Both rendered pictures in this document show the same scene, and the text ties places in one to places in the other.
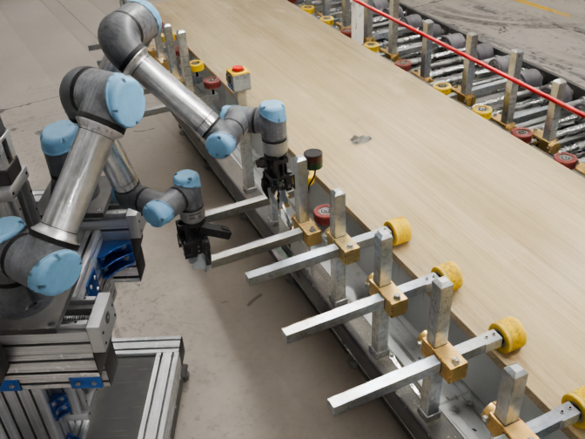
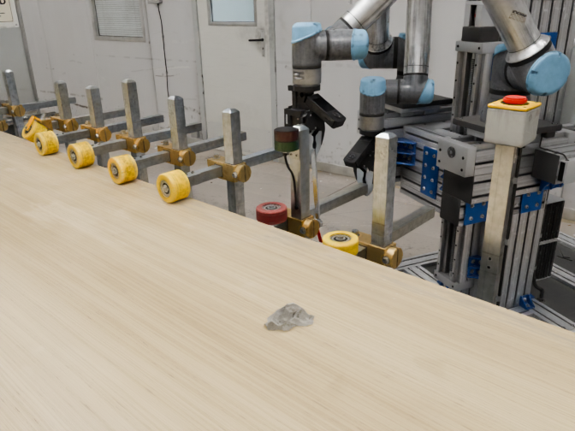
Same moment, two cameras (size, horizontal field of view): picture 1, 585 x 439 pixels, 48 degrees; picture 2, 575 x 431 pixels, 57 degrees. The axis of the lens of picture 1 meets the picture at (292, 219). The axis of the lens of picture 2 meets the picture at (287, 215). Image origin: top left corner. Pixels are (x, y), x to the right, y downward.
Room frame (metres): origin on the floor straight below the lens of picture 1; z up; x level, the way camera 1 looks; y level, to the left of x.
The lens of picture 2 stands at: (2.98, -0.59, 1.40)
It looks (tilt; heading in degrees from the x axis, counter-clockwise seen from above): 22 degrees down; 156
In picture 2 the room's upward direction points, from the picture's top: 1 degrees counter-clockwise
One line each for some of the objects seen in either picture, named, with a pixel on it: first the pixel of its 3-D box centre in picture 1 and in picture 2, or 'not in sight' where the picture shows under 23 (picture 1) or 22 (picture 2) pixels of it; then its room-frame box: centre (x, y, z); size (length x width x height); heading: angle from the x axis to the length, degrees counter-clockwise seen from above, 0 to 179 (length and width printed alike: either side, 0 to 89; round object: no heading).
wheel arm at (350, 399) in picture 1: (424, 368); (145, 138); (1.06, -0.29, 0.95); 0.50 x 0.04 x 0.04; 113
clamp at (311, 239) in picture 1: (306, 228); (293, 222); (1.79, -0.05, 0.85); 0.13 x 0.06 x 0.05; 23
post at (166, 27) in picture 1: (174, 70); not in sight; (3.19, 0.56, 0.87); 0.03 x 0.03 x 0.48; 23
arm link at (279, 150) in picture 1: (276, 145); (305, 77); (1.70, 0.04, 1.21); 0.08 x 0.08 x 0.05
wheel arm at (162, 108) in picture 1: (174, 106); not in sight; (2.88, 0.53, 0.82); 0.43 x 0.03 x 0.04; 113
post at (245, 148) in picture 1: (245, 141); (494, 252); (2.28, 0.17, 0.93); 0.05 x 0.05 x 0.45; 23
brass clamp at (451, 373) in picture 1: (441, 354); (133, 142); (1.10, -0.34, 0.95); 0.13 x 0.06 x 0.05; 23
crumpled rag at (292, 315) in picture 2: (360, 138); (287, 313); (2.27, -0.28, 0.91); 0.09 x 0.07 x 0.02; 91
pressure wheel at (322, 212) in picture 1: (326, 223); (272, 226); (1.80, -0.11, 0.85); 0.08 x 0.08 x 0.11
